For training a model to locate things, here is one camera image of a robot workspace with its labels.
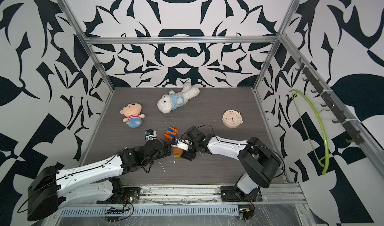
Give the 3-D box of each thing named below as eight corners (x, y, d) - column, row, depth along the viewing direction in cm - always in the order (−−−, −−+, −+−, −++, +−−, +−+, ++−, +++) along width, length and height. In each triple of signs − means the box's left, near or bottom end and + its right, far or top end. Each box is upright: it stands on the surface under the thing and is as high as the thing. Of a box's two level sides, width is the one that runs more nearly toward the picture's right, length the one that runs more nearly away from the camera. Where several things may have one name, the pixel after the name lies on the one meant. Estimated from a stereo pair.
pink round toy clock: (223, 128, 98) (223, 126, 97) (220, 111, 107) (221, 109, 105) (243, 128, 99) (244, 126, 97) (239, 111, 107) (240, 109, 105)
